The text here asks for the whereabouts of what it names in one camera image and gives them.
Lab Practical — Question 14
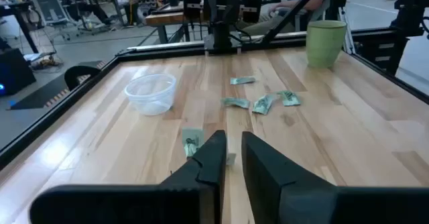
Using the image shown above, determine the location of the black table frame rail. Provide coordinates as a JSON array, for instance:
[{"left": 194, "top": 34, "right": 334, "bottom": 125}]
[{"left": 0, "top": 27, "right": 429, "bottom": 171}]

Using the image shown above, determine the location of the grey monitor on cart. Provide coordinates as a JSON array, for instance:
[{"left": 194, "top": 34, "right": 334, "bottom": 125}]
[{"left": 34, "top": 0, "right": 70, "bottom": 27}]

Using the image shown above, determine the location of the wooden workbench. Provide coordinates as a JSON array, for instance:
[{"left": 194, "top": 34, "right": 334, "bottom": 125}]
[{"left": 144, "top": 2, "right": 208, "bottom": 44}]

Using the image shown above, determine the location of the green cup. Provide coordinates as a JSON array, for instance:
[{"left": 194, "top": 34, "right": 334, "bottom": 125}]
[{"left": 305, "top": 19, "right": 348, "bottom": 69}]

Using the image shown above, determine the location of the black diagonal frame strut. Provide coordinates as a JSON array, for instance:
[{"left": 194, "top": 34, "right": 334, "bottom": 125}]
[{"left": 263, "top": 0, "right": 331, "bottom": 46}]

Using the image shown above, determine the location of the person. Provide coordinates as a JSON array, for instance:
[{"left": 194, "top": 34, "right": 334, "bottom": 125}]
[{"left": 234, "top": 0, "right": 333, "bottom": 36}]

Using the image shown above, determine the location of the black drawer cabinet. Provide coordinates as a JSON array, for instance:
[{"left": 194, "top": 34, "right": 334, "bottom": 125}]
[{"left": 351, "top": 32, "right": 409, "bottom": 76}]

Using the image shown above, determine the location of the black round chair back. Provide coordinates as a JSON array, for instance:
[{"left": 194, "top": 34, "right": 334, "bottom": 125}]
[{"left": 64, "top": 64, "right": 102, "bottom": 91}]

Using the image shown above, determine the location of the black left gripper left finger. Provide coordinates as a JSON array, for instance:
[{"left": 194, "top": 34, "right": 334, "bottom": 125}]
[{"left": 29, "top": 129, "right": 228, "bottom": 224}]

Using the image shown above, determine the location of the clear plastic bowl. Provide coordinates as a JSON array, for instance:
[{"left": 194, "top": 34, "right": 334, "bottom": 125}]
[{"left": 124, "top": 73, "right": 177, "bottom": 117}]

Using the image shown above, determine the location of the black equipment stand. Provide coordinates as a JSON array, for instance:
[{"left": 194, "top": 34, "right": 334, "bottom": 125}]
[{"left": 390, "top": 0, "right": 429, "bottom": 40}]

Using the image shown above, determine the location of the black box with blue light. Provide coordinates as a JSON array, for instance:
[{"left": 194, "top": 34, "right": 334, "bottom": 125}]
[{"left": 0, "top": 48, "right": 37, "bottom": 97}]

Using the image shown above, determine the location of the green white sweetener packet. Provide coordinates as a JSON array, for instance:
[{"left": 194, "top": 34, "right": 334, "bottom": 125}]
[
  {"left": 277, "top": 90, "right": 302, "bottom": 107},
  {"left": 221, "top": 97, "right": 251, "bottom": 109},
  {"left": 229, "top": 76, "right": 257, "bottom": 86},
  {"left": 182, "top": 127, "right": 205, "bottom": 158},
  {"left": 251, "top": 94, "right": 275, "bottom": 115}
]

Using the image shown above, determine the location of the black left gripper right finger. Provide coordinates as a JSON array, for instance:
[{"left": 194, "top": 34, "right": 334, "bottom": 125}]
[{"left": 241, "top": 131, "right": 429, "bottom": 224}]

